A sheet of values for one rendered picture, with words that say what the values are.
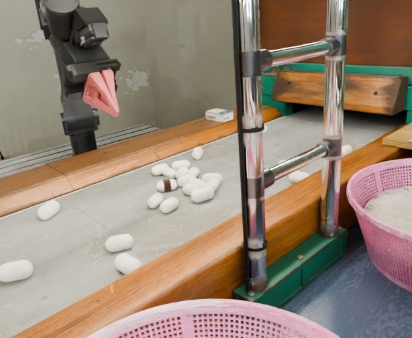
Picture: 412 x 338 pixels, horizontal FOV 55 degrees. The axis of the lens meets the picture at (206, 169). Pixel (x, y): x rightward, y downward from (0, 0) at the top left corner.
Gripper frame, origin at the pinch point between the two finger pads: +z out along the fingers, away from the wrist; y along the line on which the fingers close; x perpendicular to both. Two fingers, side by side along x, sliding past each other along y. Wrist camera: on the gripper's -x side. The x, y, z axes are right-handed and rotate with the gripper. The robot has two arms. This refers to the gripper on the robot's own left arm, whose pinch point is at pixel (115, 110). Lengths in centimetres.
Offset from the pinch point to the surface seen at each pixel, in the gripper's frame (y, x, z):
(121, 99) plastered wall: 110, 149, -120
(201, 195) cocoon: 0.3, -5.7, 22.8
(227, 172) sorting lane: 11.7, -0.8, 19.2
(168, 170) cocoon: 3.2, 1.8, 13.6
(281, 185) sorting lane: 12.8, -7.9, 27.6
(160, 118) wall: 136, 159, -102
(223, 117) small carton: 28.9, 7.7, 3.0
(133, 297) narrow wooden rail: -20.1, -14.9, 32.2
